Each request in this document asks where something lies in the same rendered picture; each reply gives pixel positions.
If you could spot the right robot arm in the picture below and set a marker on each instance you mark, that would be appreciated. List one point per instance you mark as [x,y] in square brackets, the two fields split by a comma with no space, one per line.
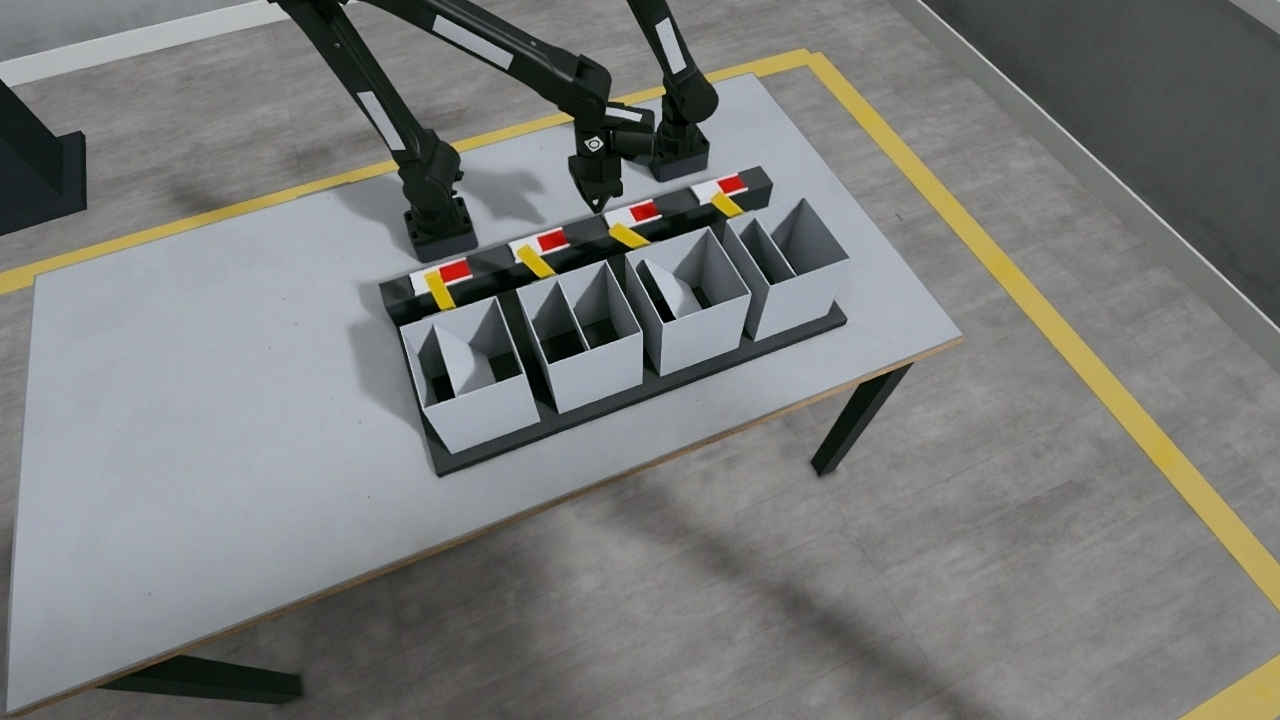
[579,86]

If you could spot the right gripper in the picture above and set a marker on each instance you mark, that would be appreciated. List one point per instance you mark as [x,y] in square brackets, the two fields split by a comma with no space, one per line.
[588,181]

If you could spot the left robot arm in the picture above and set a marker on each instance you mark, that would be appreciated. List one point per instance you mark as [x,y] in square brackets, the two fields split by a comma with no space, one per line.
[697,101]

